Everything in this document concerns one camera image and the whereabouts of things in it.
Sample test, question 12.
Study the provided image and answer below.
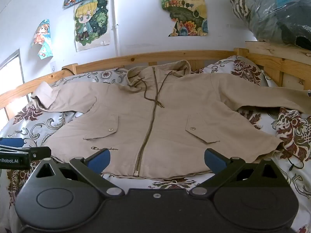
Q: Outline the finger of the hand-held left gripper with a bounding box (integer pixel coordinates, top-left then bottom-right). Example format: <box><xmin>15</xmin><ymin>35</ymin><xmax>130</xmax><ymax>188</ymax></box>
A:
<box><xmin>0</xmin><ymin>138</ymin><xmax>51</xmax><ymax>162</ymax></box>

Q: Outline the floral patterned blanket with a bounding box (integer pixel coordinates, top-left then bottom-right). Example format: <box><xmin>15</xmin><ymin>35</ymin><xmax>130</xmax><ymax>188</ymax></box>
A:
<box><xmin>0</xmin><ymin>55</ymin><xmax>311</xmax><ymax>233</ymax></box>

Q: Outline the orange cartoon figure poster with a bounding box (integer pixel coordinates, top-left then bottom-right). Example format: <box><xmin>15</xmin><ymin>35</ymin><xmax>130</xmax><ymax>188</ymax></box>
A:
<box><xmin>30</xmin><ymin>19</ymin><xmax>53</xmax><ymax>60</ymax></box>

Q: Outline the window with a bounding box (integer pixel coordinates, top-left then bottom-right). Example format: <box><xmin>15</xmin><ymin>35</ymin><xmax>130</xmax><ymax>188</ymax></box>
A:
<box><xmin>0</xmin><ymin>49</ymin><xmax>25</xmax><ymax>127</ymax></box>

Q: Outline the white wall pipe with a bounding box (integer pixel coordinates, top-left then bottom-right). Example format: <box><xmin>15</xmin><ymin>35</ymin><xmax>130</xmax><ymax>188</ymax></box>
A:
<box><xmin>112</xmin><ymin>0</ymin><xmax>121</xmax><ymax>57</ymax></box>

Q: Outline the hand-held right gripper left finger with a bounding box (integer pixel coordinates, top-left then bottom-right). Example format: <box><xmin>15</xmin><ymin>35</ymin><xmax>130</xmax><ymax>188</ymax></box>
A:
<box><xmin>31</xmin><ymin>149</ymin><xmax>125</xmax><ymax>198</ymax></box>

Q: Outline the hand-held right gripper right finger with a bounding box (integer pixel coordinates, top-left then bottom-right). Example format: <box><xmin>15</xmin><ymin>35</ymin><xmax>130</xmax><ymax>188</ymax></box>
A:
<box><xmin>189</xmin><ymin>148</ymin><xmax>283</xmax><ymax>198</ymax></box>

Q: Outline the plastic bag of clothes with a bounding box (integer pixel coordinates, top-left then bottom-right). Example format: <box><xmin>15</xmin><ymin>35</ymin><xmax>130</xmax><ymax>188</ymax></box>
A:
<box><xmin>208</xmin><ymin>0</ymin><xmax>311</xmax><ymax>47</ymax></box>

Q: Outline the blond cartoon figure poster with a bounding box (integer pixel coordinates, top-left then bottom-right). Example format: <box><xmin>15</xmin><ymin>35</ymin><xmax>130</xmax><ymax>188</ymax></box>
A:
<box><xmin>74</xmin><ymin>0</ymin><xmax>110</xmax><ymax>52</ymax></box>

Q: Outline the wooden bed frame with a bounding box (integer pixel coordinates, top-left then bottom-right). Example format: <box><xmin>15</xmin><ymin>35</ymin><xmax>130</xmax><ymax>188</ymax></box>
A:
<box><xmin>0</xmin><ymin>41</ymin><xmax>311</xmax><ymax>124</ymax></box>

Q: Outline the landscape wall poster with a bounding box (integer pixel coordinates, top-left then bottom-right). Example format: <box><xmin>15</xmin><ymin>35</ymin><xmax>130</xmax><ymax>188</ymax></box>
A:
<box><xmin>159</xmin><ymin>0</ymin><xmax>209</xmax><ymax>37</ymax></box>

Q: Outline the beige zip jacket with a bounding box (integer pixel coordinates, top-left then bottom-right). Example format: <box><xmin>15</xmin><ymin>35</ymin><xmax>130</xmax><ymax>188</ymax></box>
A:
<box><xmin>30</xmin><ymin>60</ymin><xmax>311</xmax><ymax>180</ymax></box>

